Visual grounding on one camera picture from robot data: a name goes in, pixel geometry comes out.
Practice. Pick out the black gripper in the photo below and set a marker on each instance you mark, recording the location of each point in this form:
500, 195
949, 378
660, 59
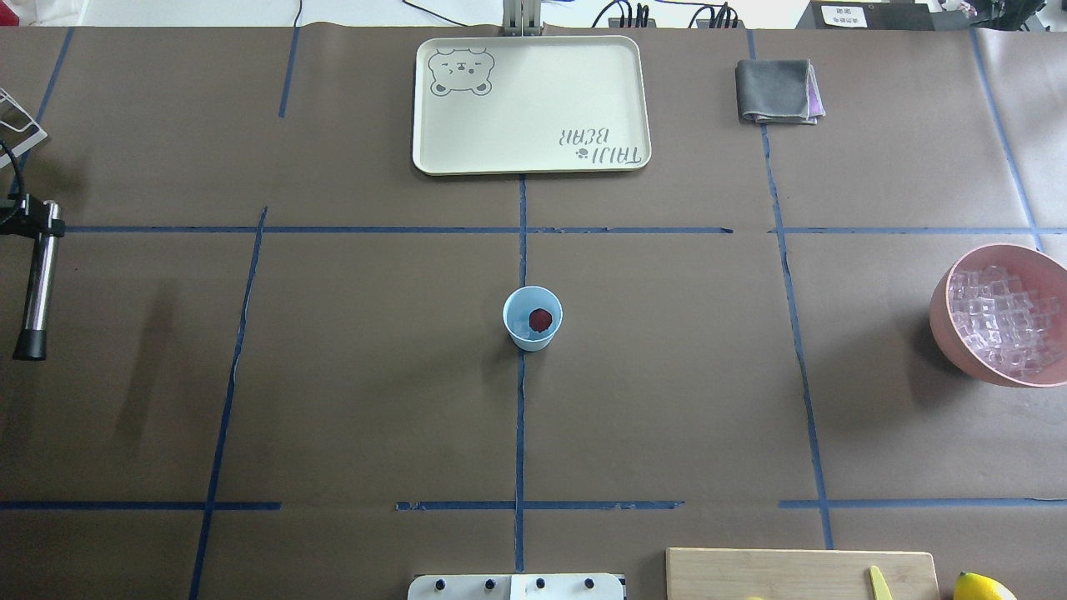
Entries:
37, 215

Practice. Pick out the steel muddler with black tip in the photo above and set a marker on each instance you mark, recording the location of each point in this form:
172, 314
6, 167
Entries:
31, 344

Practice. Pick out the red strawberry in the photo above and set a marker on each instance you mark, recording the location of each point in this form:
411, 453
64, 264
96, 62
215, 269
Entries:
540, 320

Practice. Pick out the light blue plastic cup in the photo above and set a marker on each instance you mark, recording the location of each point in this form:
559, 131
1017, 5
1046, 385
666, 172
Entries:
516, 309

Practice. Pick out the pile of clear ice cubes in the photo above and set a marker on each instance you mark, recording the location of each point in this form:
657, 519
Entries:
1005, 323

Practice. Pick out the cream bear serving tray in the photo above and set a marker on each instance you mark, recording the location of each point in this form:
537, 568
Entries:
529, 105

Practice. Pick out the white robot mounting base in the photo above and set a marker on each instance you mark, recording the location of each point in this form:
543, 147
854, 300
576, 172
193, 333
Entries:
594, 585

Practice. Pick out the folded grey cloth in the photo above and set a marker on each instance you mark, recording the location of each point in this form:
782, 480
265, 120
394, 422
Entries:
782, 91

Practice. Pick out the wooden cutting board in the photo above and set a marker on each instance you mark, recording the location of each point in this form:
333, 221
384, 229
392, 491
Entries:
693, 573

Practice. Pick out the yellow plastic knife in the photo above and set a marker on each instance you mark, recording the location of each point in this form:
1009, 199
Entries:
878, 584

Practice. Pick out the pink plastic bowl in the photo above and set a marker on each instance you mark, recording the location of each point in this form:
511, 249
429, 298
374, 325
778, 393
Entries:
1035, 268

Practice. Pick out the yellow lemon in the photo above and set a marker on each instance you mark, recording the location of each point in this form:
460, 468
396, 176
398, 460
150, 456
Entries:
973, 586

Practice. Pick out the wire cup rack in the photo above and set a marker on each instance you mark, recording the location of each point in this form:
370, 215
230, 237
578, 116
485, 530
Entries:
19, 130

